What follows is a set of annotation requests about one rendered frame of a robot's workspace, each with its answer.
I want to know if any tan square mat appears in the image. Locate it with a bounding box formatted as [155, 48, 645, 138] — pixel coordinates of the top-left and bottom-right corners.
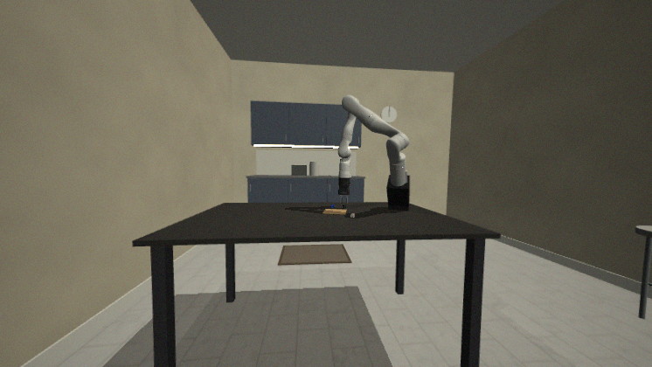
[323, 209, 347, 215]

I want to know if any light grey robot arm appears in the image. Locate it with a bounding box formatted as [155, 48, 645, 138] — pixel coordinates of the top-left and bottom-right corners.
[338, 95, 409, 186]

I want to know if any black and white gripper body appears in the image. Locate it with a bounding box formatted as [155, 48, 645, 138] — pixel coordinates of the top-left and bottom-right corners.
[338, 170, 351, 195]

